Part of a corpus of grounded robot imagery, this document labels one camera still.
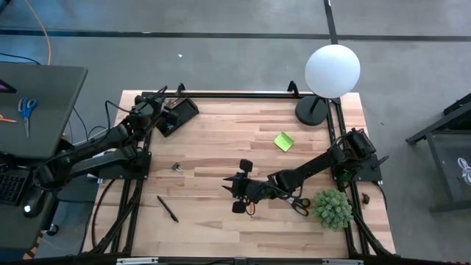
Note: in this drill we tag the black binder clip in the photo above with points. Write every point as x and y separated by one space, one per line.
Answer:
177 168

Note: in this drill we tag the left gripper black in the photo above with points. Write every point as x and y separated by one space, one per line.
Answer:
171 115

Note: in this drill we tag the black computer mouse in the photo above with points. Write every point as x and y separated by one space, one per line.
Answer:
35 202

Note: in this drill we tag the black aluminium table frame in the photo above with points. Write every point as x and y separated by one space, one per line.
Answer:
221 95

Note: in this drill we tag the black keyboard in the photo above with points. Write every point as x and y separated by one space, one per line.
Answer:
11 187

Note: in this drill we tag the orange marker pen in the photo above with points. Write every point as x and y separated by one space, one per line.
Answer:
8 120

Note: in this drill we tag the black pen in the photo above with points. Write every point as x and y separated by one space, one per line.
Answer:
167 208

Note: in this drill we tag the white globe lamp black base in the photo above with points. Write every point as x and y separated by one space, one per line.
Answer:
331 71

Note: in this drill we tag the green artificial plant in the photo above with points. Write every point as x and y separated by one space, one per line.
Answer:
333 210

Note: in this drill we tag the grey side desk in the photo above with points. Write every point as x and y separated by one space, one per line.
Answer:
51 99

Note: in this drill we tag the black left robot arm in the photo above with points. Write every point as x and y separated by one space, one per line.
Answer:
110 136

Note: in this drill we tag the black mesh desk organizer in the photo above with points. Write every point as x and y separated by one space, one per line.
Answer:
185 110

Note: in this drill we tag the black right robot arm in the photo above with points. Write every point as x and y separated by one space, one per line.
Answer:
312 167

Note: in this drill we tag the green sticky note pad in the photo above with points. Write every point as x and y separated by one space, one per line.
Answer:
283 142

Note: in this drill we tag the black metal cart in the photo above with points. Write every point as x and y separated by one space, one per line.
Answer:
449 162

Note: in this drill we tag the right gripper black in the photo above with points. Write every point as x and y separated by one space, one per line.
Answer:
252 189

